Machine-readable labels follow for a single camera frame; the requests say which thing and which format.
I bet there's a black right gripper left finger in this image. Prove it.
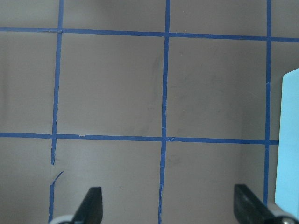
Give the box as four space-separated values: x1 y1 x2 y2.
72 187 103 224

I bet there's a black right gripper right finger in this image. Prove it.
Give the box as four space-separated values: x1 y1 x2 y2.
234 184 275 224

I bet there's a light blue plastic bin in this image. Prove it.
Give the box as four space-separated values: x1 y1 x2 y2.
275 69 299 218

